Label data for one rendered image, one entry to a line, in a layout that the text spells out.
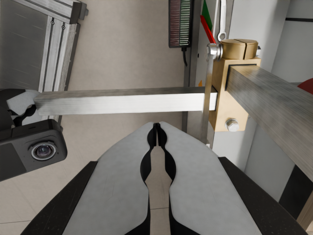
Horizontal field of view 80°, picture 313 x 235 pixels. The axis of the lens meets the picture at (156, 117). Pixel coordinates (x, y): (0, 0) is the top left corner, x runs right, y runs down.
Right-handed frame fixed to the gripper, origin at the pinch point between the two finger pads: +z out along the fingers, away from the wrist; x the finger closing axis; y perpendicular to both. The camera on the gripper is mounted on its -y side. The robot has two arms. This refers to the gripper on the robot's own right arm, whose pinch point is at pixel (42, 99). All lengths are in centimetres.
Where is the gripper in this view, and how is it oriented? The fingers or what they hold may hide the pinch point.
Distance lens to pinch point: 37.6
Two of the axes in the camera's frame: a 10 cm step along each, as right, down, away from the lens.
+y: -10.0, 0.3, 0.0
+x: 0.3, 8.7, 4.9
